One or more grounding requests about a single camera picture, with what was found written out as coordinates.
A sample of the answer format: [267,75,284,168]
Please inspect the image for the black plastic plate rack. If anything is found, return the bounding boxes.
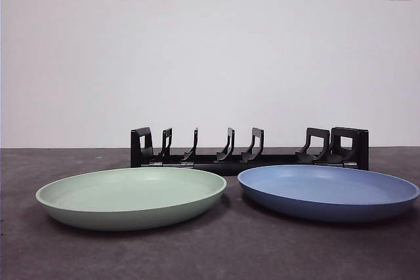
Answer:
[129,126,369,176]

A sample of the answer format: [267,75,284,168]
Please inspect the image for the pale green round plate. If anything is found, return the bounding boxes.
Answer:
[35,166,228,231]

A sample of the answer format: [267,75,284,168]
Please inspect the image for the blue round plate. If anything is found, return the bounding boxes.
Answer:
[236,164,420,222]

